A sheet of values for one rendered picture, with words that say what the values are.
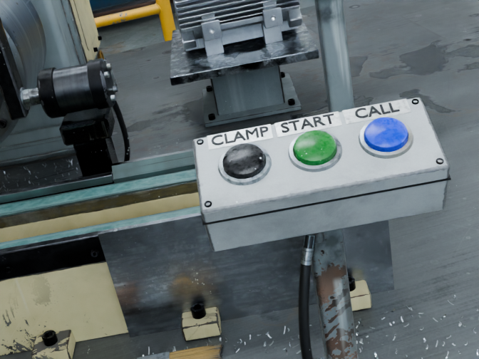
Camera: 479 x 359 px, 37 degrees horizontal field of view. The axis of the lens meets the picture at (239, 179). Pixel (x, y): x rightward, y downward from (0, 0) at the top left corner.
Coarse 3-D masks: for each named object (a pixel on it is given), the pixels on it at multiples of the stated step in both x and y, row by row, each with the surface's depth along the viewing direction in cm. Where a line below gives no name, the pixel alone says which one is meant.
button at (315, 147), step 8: (304, 136) 50; (312, 136) 50; (320, 136) 50; (328, 136) 50; (296, 144) 50; (304, 144) 50; (312, 144) 50; (320, 144) 50; (328, 144) 50; (296, 152) 50; (304, 152) 50; (312, 152) 49; (320, 152) 49; (328, 152) 49; (304, 160) 49; (312, 160) 49; (320, 160) 49; (328, 160) 49
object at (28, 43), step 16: (0, 0) 96; (16, 0) 101; (0, 16) 92; (16, 16) 97; (32, 16) 104; (16, 32) 95; (32, 32) 101; (16, 48) 93; (32, 48) 100; (16, 64) 93; (32, 64) 99; (32, 80) 100; (0, 96) 95; (0, 112) 96; (0, 128) 97
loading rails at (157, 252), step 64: (0, 192) 86; (64, 192) 85; (128, 192) 82; (192, 192) 83; (0, 256) 73; (64, 256) 74; (128, 256) 73; (192, 256) 74; (256, 256) 74; (384, 256) 75; (0, 320) 77; (64, 320) 77; (128, 320) 77; (192, 320) 76
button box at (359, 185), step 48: (192, 144) 53; (288, 144) 51; (336, 144) 50; (432, 144) 49; (240, 192) 49; (288, 192) 48; (336, 192) 49; (384, 192) 49; (432, 192) 50; (240, 240) 51
